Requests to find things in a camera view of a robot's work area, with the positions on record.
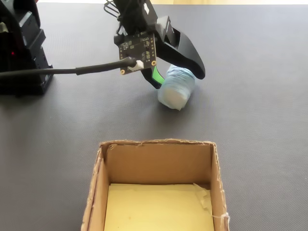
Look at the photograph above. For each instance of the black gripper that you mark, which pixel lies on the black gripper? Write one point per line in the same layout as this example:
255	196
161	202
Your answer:
134	16

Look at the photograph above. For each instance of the light blue yarn-wrapped block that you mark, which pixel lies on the light blue yarn-wrapped block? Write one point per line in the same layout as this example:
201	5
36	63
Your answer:
176	89

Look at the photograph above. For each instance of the open cardboard box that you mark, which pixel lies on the open cardboard box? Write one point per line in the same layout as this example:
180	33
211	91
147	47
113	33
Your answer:
158	163

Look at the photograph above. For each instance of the bare camera circuit board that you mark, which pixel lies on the bare camera circuit board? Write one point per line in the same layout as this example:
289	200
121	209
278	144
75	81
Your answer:
137	53

